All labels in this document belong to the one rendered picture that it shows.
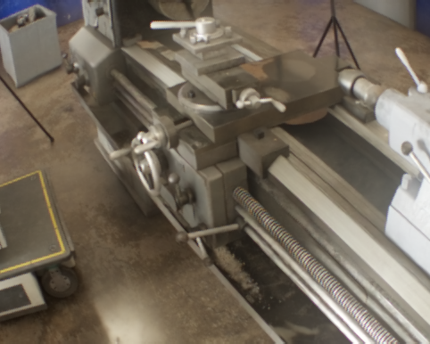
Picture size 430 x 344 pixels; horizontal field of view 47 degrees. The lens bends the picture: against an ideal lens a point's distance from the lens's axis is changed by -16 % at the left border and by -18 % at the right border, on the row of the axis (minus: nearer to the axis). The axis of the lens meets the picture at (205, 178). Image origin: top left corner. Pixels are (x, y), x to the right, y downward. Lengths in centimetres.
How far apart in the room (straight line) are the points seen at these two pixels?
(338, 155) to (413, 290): 76
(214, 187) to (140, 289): 90
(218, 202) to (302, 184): 30
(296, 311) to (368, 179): 48
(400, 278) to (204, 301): 125
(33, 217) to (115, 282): 48
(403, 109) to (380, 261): 38
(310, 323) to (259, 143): 59
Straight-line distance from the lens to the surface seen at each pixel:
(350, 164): 185
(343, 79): 153
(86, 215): 292
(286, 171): 161
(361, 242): 140
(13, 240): 241
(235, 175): 171
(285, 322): 177
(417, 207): 131
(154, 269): 255
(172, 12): 237
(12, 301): 238
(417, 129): 130
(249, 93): 160
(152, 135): 174
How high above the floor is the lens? 180
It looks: 37 degrees down
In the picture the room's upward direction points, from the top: 7 degrees counter-clockwise
